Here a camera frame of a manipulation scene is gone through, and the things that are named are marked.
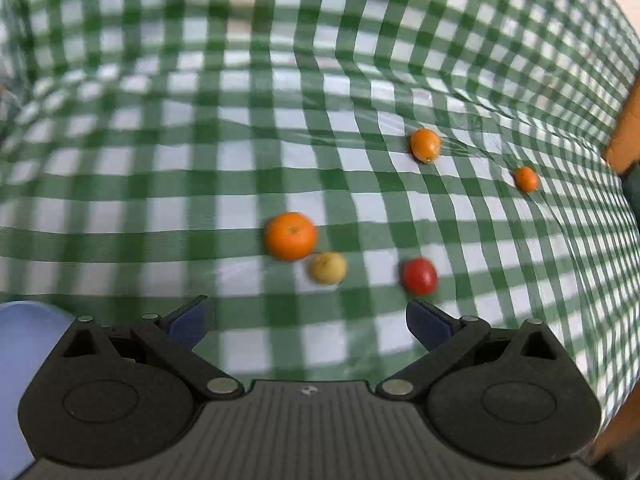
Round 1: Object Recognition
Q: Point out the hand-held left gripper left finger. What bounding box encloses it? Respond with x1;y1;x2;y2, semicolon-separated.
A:
50;296;243;401

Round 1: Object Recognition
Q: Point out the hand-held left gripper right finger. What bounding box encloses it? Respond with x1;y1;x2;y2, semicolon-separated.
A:
376;300;576;401

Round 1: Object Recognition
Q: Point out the red tomato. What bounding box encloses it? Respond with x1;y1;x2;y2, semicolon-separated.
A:
401;257;439;296

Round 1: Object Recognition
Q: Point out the small yellow plum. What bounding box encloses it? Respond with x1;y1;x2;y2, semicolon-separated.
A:
308;251;348;286

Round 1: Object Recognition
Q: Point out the large orange mandarin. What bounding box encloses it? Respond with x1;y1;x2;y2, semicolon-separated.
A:
265;211;319;262

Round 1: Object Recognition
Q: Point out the light blue plate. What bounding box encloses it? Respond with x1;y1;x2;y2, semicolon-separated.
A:
0;300;76;478

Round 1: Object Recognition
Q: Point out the small orange mandarin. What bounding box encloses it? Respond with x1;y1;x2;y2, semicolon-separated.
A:
410;128;442;164
514;166;540;193

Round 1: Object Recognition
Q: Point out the green white checked cloth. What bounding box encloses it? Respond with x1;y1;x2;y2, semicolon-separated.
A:
0;0;640;431

